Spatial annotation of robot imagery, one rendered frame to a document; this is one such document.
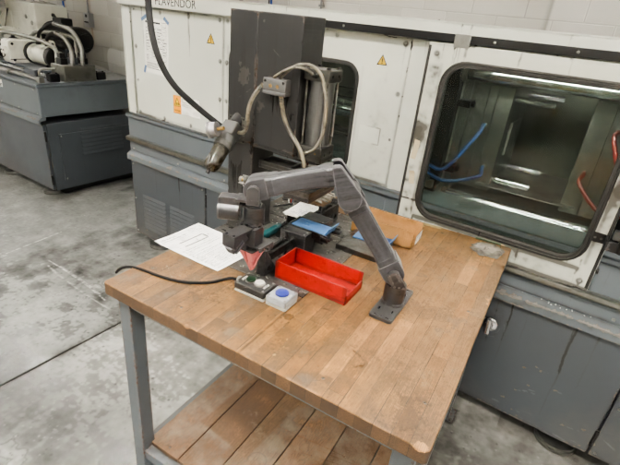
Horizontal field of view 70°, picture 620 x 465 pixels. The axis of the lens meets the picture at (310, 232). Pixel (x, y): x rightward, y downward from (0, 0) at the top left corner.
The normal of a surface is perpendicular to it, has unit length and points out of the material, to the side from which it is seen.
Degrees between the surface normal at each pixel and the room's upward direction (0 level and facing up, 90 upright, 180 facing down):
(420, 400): 0
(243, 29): 90
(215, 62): 90
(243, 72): 90
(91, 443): 0
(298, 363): 0
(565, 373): 90
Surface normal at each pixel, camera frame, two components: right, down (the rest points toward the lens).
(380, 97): -0.56, 0.31
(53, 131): 0.83, 0.32
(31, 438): 0.10, -0.90
